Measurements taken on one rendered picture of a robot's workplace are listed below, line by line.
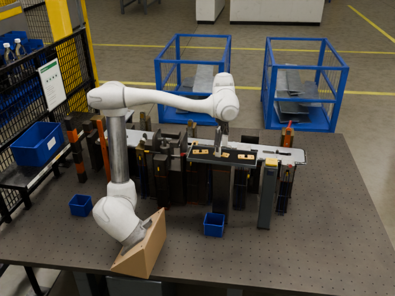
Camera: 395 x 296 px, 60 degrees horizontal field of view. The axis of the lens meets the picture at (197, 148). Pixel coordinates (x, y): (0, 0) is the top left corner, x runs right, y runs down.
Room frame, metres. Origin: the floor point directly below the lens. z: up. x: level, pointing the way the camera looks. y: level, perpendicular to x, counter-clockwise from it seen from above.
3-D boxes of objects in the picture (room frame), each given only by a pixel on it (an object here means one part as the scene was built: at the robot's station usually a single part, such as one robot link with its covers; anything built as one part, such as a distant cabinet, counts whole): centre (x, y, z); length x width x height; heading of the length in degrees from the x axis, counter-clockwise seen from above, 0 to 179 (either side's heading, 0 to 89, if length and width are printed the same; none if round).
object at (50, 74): (2.23, 0.99, 1.30); 0.23 x 0.02 x 0.31; 168
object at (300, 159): (1.92, 0.00, 1.00); 1.38 x 0.22 x 0.02; 78
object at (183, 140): (1.74, 0.16, 0.95); 0.18 x 0.13 x 0.49; 78
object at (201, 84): (4.37, 0.00, 0.48); 1.20 x 0.80 x 0.95; 171
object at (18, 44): (2.15, 1.10, 1.53); 0.07 x 0.07 x 0.20
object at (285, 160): (1.61, -0.52, 0.88); 0.12 x 0.07 x 0.36; 168
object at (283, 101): (4.14, -1.29, 0.48); 1.20 x 0.80 x 0.95; 173
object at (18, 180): (1.91, 0.94, 1.02); 0.90 x 0.22 x 0.03; 168
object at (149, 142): (1.75, 0.28, 0.91); 0.07 x 0.05 x 0.42; 168
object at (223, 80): (1.54, -0.13, 1.54); 0.13 x 0.11 x 0.16; 3
